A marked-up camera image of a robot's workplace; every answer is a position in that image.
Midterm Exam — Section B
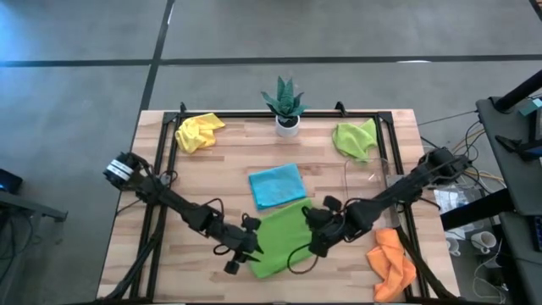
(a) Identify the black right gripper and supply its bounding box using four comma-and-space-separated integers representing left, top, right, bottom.
303, 195, 355, 245

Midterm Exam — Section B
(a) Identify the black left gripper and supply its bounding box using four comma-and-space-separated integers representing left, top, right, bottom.
218, 214, 264, 263

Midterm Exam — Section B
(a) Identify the green microfiber towel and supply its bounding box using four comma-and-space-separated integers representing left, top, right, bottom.
248, 197, 317, 280

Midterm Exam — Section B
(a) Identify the blue microfiber towel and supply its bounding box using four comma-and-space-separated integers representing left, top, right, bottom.
247, 163, 308, 212

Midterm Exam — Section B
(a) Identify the lime microfiber towel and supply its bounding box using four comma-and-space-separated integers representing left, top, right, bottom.
331, 118, 380, 164

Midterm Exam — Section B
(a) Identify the yellow microfiber towel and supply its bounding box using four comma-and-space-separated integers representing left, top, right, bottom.
174, 112, 227, 155

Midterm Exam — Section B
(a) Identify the orange microfiber towel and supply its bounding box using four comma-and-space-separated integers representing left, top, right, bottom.
365, 228, 418, 304

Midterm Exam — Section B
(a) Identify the clear plastic bin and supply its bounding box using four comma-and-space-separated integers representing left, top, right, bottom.
342, 156, 402, 232

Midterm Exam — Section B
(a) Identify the white plant pot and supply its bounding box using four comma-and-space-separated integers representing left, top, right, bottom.
274, 114, 301, 139

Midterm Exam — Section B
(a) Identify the white mug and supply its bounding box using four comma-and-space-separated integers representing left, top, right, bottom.
445, 236, 463, 258
470, 230, 498, 255

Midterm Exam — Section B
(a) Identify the clear plastic bag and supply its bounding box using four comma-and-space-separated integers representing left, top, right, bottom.
433, 186, 472, 215

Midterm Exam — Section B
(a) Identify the green snake plant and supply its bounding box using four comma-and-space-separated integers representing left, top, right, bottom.
260, 75, 310, 120

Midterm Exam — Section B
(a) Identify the black floor beam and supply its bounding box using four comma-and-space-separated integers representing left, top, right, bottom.
440, 188, 520, 232

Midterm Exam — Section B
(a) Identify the dark grey desk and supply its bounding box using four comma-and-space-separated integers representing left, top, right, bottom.
476, 96, 542, 217

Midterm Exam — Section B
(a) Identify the black desk device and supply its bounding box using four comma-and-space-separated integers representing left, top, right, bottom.
495, 134, 542, 163

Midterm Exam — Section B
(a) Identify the grey side desk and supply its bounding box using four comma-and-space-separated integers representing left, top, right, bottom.
0, 190, 69, 224

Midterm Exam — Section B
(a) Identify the black pole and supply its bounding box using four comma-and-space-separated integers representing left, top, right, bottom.
494, 69, 542, 114

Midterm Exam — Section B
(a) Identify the teal object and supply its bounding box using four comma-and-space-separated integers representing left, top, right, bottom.
519, 97, 542, 118

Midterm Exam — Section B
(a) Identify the black box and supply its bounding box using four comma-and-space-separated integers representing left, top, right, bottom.
0, 168, 25, 196

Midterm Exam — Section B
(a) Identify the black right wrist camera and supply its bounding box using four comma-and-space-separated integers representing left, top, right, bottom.
310, 240, 329, 259

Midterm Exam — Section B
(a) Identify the black aluminium rig frame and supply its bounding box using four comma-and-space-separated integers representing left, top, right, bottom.
96, 100, 462, 305

